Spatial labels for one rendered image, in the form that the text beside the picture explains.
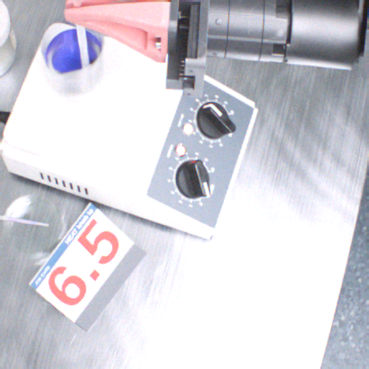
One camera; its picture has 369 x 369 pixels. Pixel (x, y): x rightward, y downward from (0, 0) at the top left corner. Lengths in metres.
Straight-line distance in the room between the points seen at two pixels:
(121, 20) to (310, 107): 0.33
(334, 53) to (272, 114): 0.27
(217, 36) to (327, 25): 0.08
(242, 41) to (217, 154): 0.23
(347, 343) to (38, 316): 0.87
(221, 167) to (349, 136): 0.14
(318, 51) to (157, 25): 0.11
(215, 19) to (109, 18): 0.07
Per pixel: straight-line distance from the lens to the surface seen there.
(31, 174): 0.91
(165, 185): 0.88
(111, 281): 0.91
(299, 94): 0.98
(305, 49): 0.70
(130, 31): 0.73
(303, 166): 0.95
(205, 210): 0.89
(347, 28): 0.70
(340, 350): 1.69
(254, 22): 0.69
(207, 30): 0.69
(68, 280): 0.90
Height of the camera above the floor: 1.65
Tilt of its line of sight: 75 degrees down
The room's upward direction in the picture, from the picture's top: 10 degrees clockwise
